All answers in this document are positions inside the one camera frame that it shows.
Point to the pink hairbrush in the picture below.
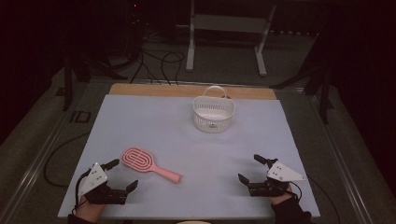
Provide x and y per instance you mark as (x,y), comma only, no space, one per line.
(165,174)

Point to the metal floor rail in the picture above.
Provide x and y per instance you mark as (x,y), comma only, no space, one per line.
(34,169)
(339,161)

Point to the black floor plate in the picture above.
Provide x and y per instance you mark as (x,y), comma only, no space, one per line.
(80,116)

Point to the beige round object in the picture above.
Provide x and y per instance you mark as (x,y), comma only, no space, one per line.
(193,222)

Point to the white plastic basket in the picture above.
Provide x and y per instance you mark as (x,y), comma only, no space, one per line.
(213,123)

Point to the wooden table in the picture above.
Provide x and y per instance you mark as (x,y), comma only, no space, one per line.
(155,89)

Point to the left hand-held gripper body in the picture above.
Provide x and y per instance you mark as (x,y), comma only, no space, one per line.
(93,179)

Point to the white metal stand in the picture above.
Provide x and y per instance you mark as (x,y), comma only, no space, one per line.
(230,22)

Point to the black stand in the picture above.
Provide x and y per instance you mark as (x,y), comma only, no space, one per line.
(67,87)
(324,93)

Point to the pale blue table mat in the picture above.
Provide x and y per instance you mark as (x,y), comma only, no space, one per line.
(174,130)

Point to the person's right hand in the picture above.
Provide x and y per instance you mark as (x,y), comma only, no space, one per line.
(280,200)

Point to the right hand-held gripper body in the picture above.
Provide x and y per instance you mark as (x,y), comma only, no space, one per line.
(281,173)

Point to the person's left hand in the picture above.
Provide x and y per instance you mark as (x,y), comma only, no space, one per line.
(88,212)

